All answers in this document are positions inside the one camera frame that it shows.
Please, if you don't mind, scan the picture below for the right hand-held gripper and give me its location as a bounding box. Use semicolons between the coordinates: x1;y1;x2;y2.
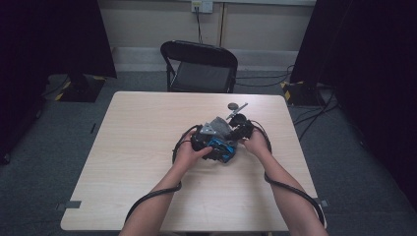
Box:
225;102;256;142

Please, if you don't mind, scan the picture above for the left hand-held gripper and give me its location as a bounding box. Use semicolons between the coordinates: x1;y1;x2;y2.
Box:
190;121;219;152

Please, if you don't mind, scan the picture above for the grey knitted cloth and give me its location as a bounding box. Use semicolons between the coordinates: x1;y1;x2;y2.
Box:
209;116;239;147

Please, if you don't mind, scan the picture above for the blue and black toy car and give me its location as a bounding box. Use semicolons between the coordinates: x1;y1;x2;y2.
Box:
203;137;237;164

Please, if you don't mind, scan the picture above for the person's left hand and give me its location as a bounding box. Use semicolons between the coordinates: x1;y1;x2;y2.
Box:
172;131;214;173

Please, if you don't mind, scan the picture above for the person's right hand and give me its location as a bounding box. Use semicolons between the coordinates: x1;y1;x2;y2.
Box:
240;127;272;158

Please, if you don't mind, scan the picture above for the black folding chair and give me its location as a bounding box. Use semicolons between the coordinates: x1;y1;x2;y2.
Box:
159;39;239;94

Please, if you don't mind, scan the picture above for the yellow striped stand base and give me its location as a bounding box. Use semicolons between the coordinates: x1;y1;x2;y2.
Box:
280;80;326;106

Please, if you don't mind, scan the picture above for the black stand base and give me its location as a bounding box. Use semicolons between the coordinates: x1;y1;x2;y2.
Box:
58;73;106;103

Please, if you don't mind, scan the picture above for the black curtain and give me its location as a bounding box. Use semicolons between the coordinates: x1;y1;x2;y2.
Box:
289;0;417;210
0;0;118;158

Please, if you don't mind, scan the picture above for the black floor cable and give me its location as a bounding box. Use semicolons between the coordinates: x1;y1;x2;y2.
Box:
235;64;296;89

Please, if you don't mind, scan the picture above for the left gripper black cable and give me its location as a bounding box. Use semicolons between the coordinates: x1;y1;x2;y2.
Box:
124;124;203;224

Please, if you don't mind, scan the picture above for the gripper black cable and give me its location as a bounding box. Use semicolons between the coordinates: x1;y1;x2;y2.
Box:
250;119;326;227
124;124;203;224

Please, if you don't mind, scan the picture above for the bundle of black floor cables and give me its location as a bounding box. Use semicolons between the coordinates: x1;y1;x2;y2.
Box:
293;87;340;142

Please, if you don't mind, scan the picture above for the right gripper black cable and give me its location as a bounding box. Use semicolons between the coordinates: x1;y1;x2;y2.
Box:
250;119;326;227

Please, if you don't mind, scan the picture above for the beige wall conduit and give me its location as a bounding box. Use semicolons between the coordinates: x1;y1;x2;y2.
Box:
218;2;228;47

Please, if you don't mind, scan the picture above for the black wall socket cable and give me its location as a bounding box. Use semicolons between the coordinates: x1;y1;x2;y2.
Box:
195;8;205;45

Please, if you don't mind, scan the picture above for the white wall socket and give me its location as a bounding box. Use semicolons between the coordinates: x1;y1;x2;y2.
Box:
191;0;214;14

